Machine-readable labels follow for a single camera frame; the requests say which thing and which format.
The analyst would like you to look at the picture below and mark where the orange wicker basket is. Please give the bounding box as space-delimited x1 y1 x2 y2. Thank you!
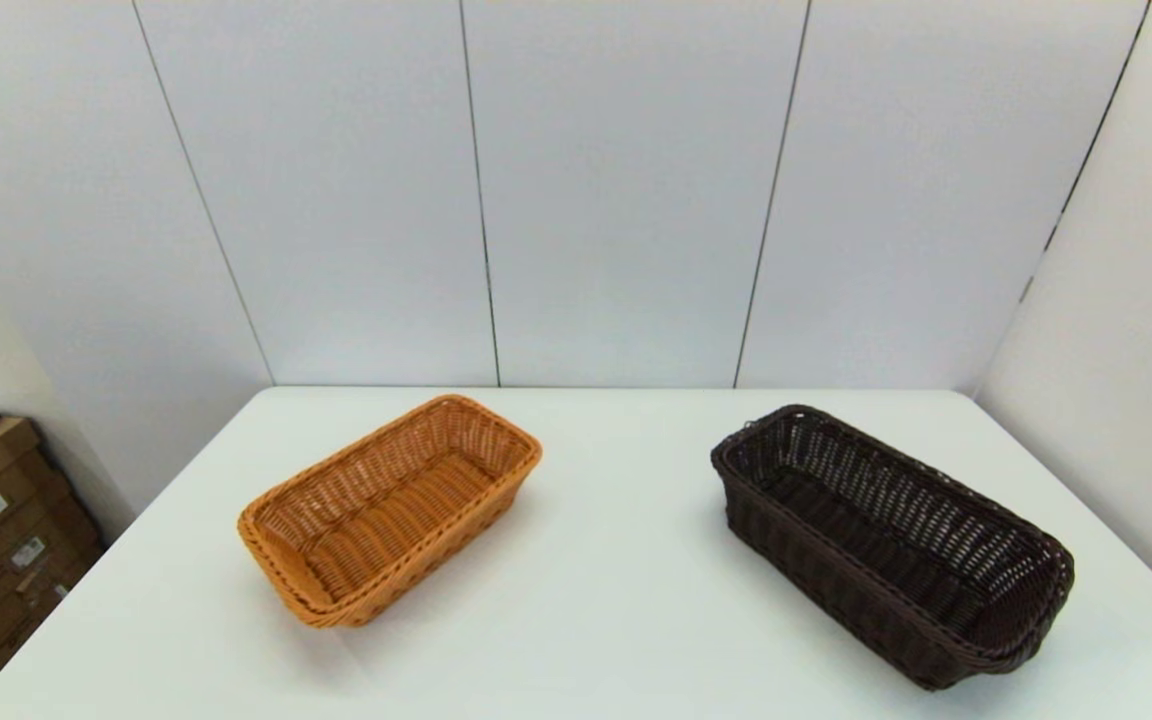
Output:
237 394 544 629

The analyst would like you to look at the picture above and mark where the dark brown wicker basket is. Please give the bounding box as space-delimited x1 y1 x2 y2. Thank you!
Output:
710 404 1076 692

